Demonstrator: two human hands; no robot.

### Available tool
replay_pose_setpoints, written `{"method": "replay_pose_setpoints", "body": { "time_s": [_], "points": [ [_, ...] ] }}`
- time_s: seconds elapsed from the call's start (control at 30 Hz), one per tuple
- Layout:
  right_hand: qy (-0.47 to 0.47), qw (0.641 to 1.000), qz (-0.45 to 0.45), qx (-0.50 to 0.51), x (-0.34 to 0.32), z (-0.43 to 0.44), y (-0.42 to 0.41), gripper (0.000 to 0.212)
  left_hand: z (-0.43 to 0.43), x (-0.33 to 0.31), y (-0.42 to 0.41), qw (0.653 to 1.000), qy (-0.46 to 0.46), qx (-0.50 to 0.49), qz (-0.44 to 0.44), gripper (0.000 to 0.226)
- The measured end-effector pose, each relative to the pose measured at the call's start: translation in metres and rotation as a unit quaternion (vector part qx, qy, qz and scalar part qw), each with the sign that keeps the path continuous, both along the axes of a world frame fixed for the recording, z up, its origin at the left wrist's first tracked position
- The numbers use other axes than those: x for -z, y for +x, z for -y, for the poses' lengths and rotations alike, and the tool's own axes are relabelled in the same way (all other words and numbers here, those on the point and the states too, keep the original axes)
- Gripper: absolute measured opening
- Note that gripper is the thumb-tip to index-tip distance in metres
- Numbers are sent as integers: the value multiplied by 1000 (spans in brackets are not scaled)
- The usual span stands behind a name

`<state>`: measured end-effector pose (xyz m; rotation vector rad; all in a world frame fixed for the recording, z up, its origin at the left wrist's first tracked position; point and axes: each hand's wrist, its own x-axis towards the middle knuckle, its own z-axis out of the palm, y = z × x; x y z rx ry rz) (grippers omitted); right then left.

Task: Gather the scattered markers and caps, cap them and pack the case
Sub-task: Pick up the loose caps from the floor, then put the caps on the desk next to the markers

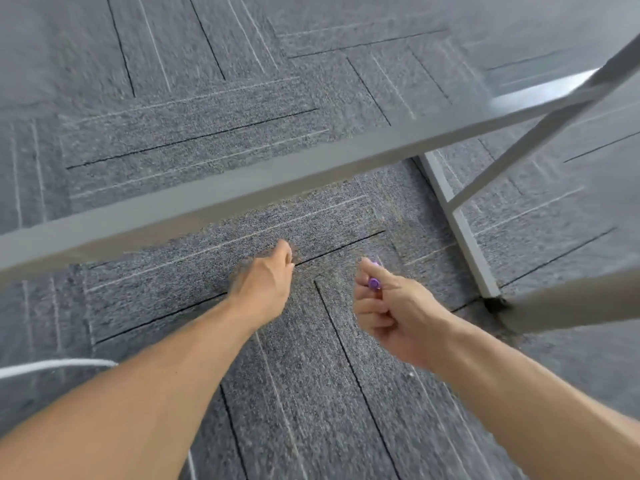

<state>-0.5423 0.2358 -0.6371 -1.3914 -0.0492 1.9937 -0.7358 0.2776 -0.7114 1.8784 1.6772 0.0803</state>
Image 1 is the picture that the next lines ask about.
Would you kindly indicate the person's right hand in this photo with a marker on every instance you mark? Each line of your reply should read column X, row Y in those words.
column 405, row 319

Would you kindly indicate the person's left hand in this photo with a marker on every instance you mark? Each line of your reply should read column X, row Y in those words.
column 262, row 289

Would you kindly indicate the purple marker cap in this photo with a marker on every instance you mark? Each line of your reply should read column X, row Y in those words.
column 374, row 282

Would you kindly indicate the person's left forearm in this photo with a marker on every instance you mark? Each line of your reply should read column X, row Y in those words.
column 125, row 409

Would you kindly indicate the person's right forearm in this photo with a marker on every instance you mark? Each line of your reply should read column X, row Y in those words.
column 525, row 409

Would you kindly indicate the grey round table leg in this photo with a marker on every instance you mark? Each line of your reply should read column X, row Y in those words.
column 575, row 302

